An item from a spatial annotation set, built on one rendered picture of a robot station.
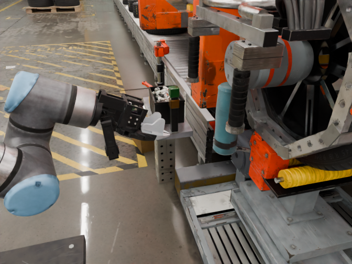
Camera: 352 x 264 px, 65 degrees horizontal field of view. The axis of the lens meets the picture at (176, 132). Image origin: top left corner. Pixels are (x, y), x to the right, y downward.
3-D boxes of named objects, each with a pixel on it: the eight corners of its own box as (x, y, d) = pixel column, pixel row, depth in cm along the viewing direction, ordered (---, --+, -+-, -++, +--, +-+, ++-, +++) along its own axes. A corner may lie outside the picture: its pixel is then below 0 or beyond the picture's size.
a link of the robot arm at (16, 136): (-2, 182, 58) (9, 131, 53) (-3, 150, 66) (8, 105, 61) (46, 183, 63) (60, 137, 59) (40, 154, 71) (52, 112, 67)
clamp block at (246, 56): (281, 68, 58) (286, 42, 55) (241, 72, 56) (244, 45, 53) (268, 61, 62) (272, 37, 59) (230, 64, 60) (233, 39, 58)
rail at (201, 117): (219, 154, 157) (222, 120, 146) (204, 156, 155) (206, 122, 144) (149, 48, 363) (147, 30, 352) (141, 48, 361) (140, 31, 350)
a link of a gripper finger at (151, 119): (176, 119, 73) (144, 110, 69) (167, 138, 75) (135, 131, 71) (172, 114, 76) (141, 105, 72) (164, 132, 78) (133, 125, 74)
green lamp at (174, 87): (179, 97, 114) (179, 88, 112) (170, 98, 114) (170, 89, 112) (177, 94, 118) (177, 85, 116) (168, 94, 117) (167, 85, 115)
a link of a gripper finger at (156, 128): (180, 125, 71) (147, 116, 66) (171, 144, 73) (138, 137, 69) (176, 119, 73) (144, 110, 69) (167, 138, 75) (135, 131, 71)
